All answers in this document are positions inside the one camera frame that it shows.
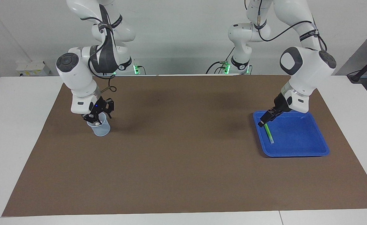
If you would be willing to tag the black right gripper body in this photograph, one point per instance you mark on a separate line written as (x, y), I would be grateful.
(96, 107)

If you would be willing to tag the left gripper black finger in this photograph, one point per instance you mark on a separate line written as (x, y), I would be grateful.
(267, 114)
(271, 118)

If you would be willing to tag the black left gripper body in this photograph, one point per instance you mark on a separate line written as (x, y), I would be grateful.
(283, 103)

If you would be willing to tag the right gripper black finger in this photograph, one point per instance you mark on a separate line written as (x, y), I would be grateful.
(110, 106)
(89, 118)

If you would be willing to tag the green pen white cap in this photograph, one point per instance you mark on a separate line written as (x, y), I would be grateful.
(269, 134)

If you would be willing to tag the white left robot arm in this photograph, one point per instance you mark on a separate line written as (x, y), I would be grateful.
(308, 72)

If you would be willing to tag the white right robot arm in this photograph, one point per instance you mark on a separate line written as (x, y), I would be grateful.
(77, 75)

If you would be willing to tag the blue plastic tray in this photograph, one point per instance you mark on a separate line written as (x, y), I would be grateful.
(295, 137)

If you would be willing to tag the light blue mesh pen cup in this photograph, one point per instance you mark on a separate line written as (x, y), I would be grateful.
(101, 130)

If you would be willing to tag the black stand pole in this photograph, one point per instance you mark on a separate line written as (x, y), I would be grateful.
(356, 76)

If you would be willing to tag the brown table mat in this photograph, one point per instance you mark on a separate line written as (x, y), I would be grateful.
(183, 175)

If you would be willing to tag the white wall socket box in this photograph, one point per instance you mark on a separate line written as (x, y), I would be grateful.
(30, 68)

